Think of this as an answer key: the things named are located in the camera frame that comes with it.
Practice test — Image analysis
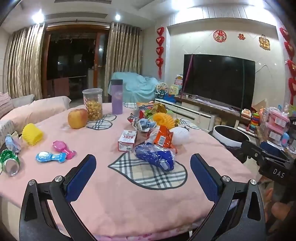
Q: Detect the pink striped cushion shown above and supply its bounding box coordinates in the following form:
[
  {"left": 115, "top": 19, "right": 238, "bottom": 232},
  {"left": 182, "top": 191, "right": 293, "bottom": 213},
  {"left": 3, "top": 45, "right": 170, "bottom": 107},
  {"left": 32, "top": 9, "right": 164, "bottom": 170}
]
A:
[{"left": 0, "top": 92, "right": 14, "bottom": 117}]

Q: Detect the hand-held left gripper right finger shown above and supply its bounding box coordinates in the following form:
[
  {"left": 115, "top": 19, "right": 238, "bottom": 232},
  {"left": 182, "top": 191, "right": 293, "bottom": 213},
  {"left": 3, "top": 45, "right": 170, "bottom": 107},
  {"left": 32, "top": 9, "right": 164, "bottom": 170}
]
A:
[{"left": 190, "top": 153, "right": 266, "bottom": 241}]

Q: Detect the wooden framed glass balcony door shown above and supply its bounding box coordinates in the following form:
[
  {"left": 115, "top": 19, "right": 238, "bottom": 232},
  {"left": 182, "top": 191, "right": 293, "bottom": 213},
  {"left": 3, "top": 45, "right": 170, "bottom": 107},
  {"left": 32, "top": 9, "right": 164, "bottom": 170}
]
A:
[{"left": 42, "top": 22, "right": 110, "bottom": 100}]

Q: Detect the red heart hanging decoration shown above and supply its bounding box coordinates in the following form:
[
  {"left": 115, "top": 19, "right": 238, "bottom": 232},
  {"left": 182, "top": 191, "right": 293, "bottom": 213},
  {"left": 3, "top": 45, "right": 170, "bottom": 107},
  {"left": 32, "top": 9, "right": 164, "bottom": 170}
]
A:
[
  {"left": 279, "top": 27, "right": 296, "bottom": 105},
  {"left": 155, "top": 27, "right": 165, "bottom": 79}
]

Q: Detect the white television cabinet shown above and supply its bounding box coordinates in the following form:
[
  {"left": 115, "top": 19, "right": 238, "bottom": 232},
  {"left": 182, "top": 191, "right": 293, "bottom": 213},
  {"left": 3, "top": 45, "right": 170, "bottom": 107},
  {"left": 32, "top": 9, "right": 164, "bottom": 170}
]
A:
[{"left": 154, "top": 95, "right": 244, "bottom": 131}]

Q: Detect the silver blue wrapper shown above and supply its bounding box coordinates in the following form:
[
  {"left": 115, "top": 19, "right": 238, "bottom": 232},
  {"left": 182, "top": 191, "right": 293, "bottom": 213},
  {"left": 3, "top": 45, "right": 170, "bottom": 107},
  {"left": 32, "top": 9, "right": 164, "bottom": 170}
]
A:
[{"left": 127, "top": 113, "right": 158, "bottom": 133}]

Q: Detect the brown cardboard piece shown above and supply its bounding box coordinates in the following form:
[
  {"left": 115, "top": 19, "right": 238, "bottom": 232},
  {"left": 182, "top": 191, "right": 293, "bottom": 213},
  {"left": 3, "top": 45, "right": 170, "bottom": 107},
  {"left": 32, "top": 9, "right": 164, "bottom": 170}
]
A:
[{"left": 252, "top": 100, "right": 268, "bottom": 112}]

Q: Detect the pink toy box set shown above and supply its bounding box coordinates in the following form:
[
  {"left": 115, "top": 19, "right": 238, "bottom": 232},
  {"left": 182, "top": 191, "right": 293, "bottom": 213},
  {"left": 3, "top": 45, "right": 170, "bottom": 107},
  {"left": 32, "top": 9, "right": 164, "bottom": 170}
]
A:
[{"left": 264, "top": 108, "right": 290, "bottom": 142}]

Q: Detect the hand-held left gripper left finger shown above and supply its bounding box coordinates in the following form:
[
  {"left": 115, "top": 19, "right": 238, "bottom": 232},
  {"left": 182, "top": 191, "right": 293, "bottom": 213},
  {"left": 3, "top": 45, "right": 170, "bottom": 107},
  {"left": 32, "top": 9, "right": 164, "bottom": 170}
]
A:
[{"left": 19, "top": 154, "right": 97, "bottom": 241}]

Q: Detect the brown marble side table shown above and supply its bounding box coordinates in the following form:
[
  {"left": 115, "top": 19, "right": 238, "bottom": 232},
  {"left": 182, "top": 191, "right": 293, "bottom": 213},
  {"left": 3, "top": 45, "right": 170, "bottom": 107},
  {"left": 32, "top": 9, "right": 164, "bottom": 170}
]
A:
[{"left": 254, "top": 128, "right": 296, "bottom": 159}]

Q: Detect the person's right hand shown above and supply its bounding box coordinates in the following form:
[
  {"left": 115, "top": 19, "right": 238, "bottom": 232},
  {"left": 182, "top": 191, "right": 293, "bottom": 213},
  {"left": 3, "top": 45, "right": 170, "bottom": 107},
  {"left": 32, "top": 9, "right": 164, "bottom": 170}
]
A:
[{"left": 265, "top": 185, "right": 292, "bottom": 226}]

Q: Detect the round red wall decal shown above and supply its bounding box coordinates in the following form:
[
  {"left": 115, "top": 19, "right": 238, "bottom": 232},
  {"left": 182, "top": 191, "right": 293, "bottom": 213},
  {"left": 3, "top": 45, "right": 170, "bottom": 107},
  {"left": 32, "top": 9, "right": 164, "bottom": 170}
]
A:
[{"left": 213, "top": 30, "right": 226, "bottom": 43}]

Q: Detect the clear jar of snack balls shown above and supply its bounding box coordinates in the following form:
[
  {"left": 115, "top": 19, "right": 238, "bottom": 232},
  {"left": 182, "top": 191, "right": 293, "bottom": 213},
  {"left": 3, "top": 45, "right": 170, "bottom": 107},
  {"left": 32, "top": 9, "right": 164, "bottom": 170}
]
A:
[{"left": 82, "top": 88, "right": 103, "bottom": 121}]

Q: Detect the blue plastic toy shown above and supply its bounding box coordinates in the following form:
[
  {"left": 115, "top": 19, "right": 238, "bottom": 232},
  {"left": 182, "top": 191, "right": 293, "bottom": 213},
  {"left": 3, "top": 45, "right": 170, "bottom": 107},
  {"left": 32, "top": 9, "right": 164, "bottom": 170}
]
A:
[{"left": 35, "top": 151, "right": 66, "bottom": 163}]

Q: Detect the white waste bin black liner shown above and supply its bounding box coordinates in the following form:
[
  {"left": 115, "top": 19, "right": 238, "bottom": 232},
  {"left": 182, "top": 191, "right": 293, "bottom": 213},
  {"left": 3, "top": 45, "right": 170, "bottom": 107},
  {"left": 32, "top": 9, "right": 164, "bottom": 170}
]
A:
[{"left": 208, "top": 125, "right": 252, "bottom": 164}]

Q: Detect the purple drinking bottle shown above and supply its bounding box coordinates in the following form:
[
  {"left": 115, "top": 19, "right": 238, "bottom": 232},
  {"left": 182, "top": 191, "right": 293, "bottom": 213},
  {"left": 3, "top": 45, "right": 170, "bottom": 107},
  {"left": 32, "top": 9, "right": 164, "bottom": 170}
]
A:
[{"left": 110, "top": 79, "right": 124, "bottom": 115}]

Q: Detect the sofa with pink cover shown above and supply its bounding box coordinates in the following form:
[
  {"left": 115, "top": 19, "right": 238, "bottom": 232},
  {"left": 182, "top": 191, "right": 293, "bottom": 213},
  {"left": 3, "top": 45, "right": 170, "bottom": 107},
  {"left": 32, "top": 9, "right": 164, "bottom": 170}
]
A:
[{"left": 0, "top": 93, "right": 71, "bottom": 130}]

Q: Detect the green drink can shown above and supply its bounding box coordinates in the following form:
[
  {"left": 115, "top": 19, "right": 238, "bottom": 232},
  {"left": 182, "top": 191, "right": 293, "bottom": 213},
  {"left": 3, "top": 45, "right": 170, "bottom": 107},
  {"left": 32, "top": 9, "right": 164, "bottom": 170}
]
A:
[{"left": 0, "top": 149, "right": 21, "bottom": 177}]

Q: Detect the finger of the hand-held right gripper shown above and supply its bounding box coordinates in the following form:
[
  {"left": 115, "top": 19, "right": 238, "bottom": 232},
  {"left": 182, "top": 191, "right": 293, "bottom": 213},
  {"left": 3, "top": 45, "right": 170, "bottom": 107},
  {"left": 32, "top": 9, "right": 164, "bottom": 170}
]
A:
[
  {"left": 240, "top": 140, "right": 289, "bottom": 166},
  {"left": 259, "top": 141, "right": 290, "bottom": 160}
]

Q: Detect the narrow beige patterned curtain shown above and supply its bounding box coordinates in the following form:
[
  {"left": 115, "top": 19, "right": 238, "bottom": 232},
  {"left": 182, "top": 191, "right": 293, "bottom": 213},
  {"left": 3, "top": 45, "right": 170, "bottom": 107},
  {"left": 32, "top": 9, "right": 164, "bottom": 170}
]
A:
[{"left": 104, "top": 22, "right": 141, "bottom": 98}]

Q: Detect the rainbow stacking ring toy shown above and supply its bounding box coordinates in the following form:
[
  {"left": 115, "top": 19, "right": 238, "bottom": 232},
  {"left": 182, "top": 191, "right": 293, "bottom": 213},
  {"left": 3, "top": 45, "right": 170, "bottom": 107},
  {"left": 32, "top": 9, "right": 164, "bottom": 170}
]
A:
[{"left": 250, "top": 112, "right": 260, "bottom": 127}]

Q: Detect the black flat television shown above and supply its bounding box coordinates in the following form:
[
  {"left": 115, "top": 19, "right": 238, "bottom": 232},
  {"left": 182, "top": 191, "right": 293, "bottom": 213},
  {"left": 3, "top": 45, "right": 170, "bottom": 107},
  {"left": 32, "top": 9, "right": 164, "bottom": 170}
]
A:
[{"left": 182, "top": 54, "right": 256, "bottom": 110}]

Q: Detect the red white small carton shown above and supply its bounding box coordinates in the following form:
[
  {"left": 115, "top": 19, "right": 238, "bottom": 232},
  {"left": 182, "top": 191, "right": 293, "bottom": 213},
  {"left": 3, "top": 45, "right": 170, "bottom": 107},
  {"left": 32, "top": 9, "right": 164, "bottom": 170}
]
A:
[{"left": 117, "top": 130, "right": 137, "bottom": 152}]

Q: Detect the red yellow apple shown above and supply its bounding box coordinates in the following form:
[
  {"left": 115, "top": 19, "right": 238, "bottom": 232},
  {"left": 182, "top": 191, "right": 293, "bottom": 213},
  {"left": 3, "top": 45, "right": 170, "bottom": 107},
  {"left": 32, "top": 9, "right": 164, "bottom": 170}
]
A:
[{"left": 68, "top": 108, "right": 89, "bottom": 129}]

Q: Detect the wide beige patterned curtain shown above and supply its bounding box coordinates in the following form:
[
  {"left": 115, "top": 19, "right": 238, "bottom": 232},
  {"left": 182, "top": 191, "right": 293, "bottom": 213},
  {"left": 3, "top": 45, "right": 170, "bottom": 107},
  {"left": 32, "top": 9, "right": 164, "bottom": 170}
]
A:
[{"left": 5, "top": 23, "right": 45, "bottom": 100}]

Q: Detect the pink purple stick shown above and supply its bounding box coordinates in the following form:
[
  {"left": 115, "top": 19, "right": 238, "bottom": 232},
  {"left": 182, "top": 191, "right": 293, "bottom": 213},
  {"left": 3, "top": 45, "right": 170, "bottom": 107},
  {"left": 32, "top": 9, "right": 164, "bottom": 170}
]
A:
[{"left": 181, "top": 54, "right": 193, "bottom": 95}]

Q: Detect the pink plastic toy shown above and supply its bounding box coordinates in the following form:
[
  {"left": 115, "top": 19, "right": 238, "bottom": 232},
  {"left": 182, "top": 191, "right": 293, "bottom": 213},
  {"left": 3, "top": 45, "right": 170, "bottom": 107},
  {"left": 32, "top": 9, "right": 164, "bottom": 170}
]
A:
[{"left": 53, "top": 140, "right": 77, "bottom": 160}]

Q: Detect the yellow ribbed toy cup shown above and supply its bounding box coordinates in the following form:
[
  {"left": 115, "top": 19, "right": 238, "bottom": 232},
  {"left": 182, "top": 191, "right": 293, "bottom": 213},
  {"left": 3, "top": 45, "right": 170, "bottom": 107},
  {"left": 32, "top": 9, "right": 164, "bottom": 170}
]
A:
[{"left": 22, "top": 123, "right": 44, "bottom": 146}]

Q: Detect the green yellow snack wrapper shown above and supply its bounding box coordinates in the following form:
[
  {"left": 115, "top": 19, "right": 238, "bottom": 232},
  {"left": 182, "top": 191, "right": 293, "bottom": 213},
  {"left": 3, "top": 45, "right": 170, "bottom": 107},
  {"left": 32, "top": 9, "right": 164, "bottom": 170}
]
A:
[{"left": 143, "top": 103, "right": 168, "bottom": 118}]

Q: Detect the light blue soft toy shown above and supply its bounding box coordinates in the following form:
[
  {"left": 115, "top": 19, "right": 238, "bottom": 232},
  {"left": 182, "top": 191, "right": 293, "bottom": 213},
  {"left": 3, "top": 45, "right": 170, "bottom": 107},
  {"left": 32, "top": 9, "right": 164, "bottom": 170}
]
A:
[{"left": 5, "top": 132, "right": 22, "bottom": 153}]

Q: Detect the blue snack bag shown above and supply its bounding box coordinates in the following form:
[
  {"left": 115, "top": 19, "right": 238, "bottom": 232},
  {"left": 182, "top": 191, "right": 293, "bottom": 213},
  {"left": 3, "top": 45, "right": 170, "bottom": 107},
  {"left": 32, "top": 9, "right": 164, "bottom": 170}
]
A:
[{"left": 134, "top": 142, "right": 176, "bottom": 171}]

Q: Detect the armchair under light blue cover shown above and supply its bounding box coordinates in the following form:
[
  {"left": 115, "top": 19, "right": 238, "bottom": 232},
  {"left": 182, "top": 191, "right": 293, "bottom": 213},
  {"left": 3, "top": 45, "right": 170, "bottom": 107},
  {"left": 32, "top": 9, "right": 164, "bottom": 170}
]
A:
[{"left": 109, "top": 72, "right": 160, "bottom": 103}]

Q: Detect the orange snack packet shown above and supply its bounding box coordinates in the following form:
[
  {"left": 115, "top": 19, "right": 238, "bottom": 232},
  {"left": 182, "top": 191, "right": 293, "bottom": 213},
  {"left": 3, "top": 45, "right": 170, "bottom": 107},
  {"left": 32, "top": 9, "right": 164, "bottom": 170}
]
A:
[{"left": 153, "top": 125, "right": 177, "bottom": 153}]

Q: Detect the gold figure wall decal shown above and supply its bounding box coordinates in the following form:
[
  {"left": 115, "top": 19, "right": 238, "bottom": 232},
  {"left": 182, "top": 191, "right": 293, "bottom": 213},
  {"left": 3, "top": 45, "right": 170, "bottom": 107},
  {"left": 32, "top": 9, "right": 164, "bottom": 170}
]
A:
[{"left": 258, "top": 35, "right": 271, "bottom": 50}]

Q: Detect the ferris wheel toy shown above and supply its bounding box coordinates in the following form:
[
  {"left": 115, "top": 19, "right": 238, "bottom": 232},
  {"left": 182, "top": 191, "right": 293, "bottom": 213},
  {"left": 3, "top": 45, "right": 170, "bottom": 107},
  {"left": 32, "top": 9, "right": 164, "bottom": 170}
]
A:
[{"left": 155, "top": 83, "right": 167, "bottom": 99}]

